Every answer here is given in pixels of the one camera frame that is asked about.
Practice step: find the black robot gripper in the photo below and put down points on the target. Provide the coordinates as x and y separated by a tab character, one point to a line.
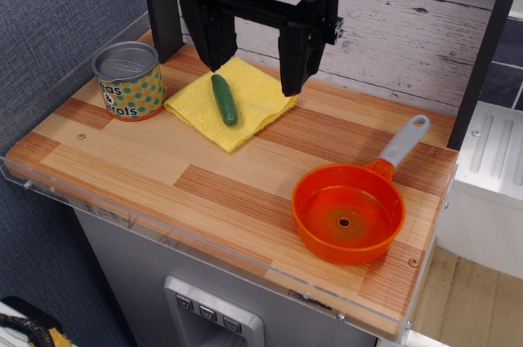
211	25

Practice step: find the yellow folded cloth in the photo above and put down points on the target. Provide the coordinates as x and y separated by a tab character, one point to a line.
258	97

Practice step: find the peas and carrots can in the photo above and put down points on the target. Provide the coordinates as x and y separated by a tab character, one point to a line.
130	79

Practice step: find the clear acrylic table guard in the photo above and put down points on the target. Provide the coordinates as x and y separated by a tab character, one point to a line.
155	197

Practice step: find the grey toy fridge cabinet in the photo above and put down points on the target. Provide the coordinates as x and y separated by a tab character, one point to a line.
171	295

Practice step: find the white toy sink unit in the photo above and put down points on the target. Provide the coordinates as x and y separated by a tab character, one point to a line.
482	217

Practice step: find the black and yellow object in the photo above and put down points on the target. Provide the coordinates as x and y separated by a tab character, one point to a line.
23	324

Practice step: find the black left vertical post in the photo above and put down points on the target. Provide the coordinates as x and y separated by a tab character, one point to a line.
165	27

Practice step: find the black vertical post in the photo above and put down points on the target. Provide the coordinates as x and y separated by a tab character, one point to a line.
165	27
493	33

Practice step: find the orange pot with grey handle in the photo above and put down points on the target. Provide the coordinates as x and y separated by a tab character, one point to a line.
350	214

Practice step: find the black right vertical post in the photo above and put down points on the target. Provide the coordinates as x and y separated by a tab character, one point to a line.
493	33

